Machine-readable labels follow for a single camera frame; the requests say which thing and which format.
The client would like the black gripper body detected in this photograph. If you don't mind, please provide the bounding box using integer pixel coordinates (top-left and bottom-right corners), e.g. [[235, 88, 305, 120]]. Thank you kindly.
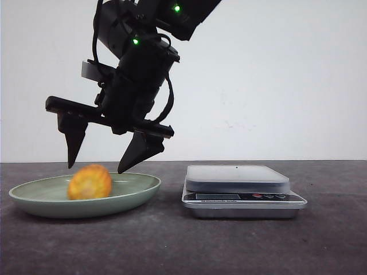
[[45, 48, 179, 138]]

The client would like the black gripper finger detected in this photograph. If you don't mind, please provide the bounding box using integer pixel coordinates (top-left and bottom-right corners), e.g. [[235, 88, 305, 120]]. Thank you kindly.
[[118, 132, 165, 174], [57, 113, 87, 168]]

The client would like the yellow corn cob piece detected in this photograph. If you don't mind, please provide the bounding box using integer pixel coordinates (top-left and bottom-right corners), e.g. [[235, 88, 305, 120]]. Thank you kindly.
[[67, 164, 112, 200]]

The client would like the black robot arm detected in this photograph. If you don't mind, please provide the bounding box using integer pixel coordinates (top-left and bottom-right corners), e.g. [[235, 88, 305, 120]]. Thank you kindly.
[[45, 1, 218, 173]]

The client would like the green oval plate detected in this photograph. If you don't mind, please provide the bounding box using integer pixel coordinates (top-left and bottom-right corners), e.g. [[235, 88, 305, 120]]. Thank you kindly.
[[9, 172, 161, 219]]

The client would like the silver digital kitchen scale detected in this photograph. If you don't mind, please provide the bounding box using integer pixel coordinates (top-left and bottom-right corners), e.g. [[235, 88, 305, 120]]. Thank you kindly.
[[182, 164, 307, 219]]

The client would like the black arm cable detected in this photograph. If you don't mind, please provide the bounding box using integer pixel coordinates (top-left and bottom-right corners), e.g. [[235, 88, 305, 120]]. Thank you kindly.
[[156, 76, 175, 123]]

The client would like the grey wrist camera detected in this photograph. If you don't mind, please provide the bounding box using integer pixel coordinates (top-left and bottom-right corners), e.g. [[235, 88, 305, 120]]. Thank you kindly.
[[81, 60, 103, 83]]

